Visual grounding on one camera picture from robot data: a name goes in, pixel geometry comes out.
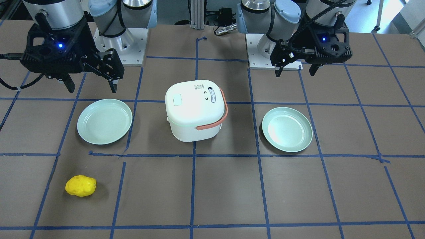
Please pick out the white rice cooker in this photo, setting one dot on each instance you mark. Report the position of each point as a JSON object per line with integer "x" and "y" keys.
{"x": 195, "y": 110}

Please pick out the black cable image-left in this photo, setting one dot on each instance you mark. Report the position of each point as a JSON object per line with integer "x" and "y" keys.
{"x": 13, "y": 72}

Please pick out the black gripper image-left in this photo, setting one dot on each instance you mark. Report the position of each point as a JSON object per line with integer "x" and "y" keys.
{"x": 89, "y": 49}

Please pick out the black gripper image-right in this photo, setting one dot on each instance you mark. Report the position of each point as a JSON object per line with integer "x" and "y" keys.
{"x": 299, "y": 42}

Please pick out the aluminium frame post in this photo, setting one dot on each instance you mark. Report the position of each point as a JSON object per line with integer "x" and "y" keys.
{"x": 197, "y": 14}

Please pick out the light green plate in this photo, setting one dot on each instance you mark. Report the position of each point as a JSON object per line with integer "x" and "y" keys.
{"x": 287, "y": 129}
{"x": 104, "y": 121}

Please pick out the black power adapter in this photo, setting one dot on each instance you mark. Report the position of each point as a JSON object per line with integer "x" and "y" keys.
{"x": 225, "y": 17}

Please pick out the silver cylindrical connector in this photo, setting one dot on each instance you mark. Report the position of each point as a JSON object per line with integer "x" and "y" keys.
{"x": 223, "y": 30}

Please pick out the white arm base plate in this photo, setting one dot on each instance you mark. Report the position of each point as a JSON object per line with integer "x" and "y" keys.
{"x": 130, "y": 46}
{"x": 259, "y": 48}

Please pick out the yellow toy potato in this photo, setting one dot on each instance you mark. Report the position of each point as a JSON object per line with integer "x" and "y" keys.
{"x": 81, "y": 186}

